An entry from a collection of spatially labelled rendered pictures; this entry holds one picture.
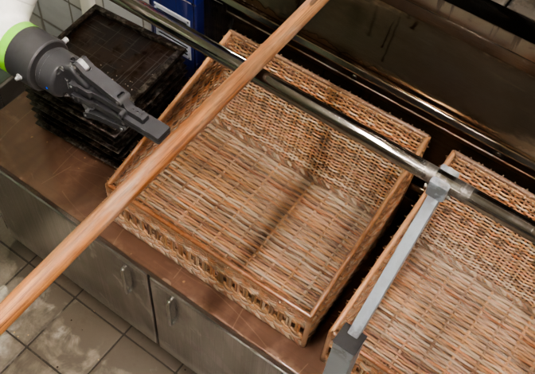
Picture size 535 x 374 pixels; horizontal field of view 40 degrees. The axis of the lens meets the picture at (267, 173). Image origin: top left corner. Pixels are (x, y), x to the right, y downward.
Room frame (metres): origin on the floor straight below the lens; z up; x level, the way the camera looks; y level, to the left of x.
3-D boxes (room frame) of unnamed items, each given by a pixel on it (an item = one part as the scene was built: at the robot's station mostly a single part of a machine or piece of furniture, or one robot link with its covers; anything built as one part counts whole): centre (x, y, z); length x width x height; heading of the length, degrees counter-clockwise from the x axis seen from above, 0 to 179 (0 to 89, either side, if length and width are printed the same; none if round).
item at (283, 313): (0.96, 0.00, 0.72); 0.56 x 0.49 x 0.28; 60
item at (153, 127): (0.71, 0.19, 1.20); 0.07 x 0.03 x 0.01; 60
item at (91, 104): (0.75, 0.27, 1.18); 0.11 x 0.04 x 0.01; 60
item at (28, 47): (0.83, 0.39, 1.19); 0.12 x 0.06 x 0.09; 150
